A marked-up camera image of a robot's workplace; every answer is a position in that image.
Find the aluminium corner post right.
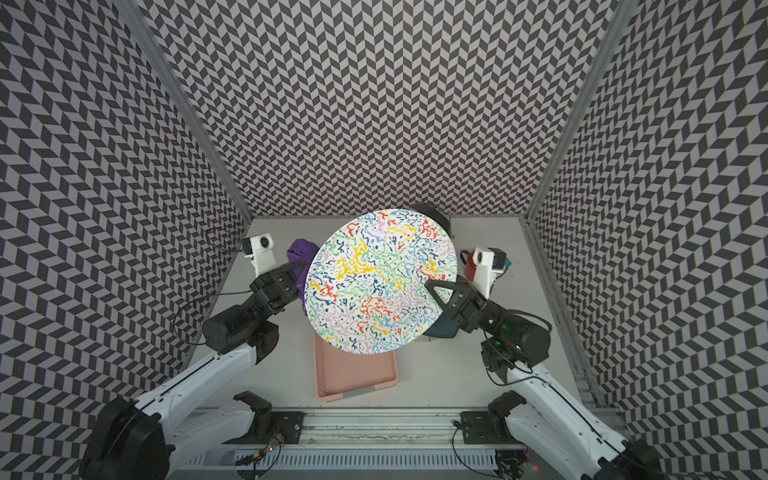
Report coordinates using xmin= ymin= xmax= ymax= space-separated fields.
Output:
xmin=525 ymin=0 xmax=639 ymax=223

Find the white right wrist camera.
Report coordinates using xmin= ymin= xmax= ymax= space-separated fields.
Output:
xmin=471 ymin=248 xmax=510 ymax=299

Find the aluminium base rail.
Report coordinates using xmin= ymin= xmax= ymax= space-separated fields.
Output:
xmin=177 ymin=408 xmax=532 ymax=479

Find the aluminium corner post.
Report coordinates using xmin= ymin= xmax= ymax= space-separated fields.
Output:
xmin=525 ymin=0 xmax=639 ymax=223
xmin=113 ymin=0 xmax=252 ymax=224

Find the multicolour squiggle round plate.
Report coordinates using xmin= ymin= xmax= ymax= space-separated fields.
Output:
xmin=305 ymin=208 xmax=458 ymax=355

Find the teal square plate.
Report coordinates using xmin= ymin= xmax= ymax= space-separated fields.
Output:
xmin=423 ymin=313 xmax=459 ymax=339

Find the pink perforated plastic tray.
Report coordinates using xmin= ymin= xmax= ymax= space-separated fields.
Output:
xmin=314 ymin=334 xmax=399 ymax=402

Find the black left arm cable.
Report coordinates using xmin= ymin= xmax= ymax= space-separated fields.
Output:
xmin=170 ymin=290 xmax=253 ymax=347

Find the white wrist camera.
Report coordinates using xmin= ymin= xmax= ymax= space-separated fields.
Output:
xmin=241 ymin=234 xmax=277 ymax=277
xmin=471 ymin=248 xmax=510 ymax=299

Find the purple microfibre cloth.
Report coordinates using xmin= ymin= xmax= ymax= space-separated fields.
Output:
xmin=286 ymin=239 xmax=320 ymax=315

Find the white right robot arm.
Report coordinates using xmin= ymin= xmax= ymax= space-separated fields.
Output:
xmin=426 ymin=278 xmax=665 ymax=479

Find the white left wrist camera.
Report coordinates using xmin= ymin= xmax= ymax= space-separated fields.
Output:
xmin=241 ymin=234 xmax=277 ymax=277

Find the aluminium corner post left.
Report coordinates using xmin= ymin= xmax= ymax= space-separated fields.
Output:
xmin=113 ymin=0 xmax=252 ymax=224

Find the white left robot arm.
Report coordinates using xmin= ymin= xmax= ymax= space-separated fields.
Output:
xmin=79 ymin=261 xmax=306 ymax=479

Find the red mug dark rim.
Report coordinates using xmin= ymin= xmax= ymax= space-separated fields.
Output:
xmin=460 ymin=250 xmax=477 ymax=282

